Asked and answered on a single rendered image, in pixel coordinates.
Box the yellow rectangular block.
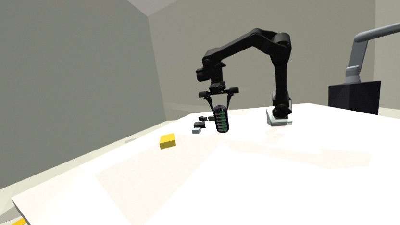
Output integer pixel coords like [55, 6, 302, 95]
[160, 133, 176, 149]

